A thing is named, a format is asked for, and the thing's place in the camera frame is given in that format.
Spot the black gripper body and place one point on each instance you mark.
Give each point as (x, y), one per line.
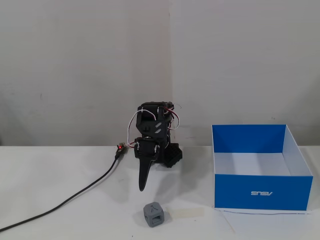
(146, 149)

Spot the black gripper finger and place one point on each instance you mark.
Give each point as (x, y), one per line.
(144, 172)

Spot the gray cube block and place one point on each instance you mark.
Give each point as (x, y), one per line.
(155, 215)

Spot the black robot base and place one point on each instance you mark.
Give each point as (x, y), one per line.
(173, 156)

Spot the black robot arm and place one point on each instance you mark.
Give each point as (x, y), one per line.
(150, 120)

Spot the blue white cardboard box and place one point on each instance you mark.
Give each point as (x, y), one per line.
(262, 191)

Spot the controller board with red led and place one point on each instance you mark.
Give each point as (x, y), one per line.
(121, 147)

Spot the translucent tape piece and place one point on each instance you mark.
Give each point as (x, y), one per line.
(186, 212)

